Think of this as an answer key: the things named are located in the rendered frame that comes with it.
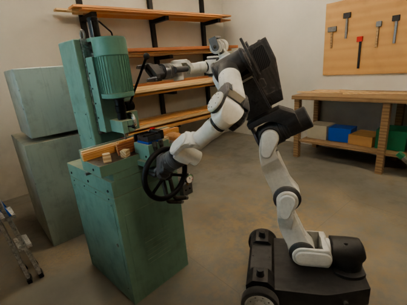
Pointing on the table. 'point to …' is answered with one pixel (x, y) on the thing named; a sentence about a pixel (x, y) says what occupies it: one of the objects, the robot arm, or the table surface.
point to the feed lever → (136, 85)
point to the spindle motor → (112, 66)
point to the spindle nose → (120, 109)
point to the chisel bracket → (122, 125)
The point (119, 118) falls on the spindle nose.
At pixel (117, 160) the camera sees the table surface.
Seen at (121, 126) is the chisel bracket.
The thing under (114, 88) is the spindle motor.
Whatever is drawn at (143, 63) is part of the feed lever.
